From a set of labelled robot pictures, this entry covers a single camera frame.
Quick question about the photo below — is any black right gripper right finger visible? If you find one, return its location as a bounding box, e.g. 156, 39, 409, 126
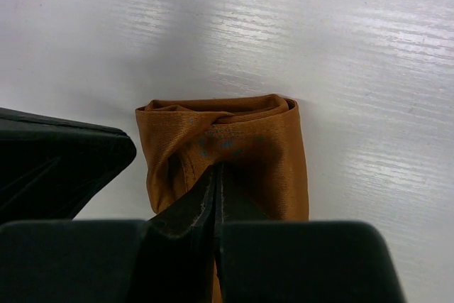
215, 164, 405, 302

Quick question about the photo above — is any orange brown cloth napkin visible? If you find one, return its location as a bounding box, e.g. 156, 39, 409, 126
128, 94, 309, 302

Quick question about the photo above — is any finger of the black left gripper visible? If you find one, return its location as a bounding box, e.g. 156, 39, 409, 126
1, 109, 136, 223

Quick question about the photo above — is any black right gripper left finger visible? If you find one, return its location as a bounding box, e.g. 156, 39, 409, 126
1, 168, 216, 302

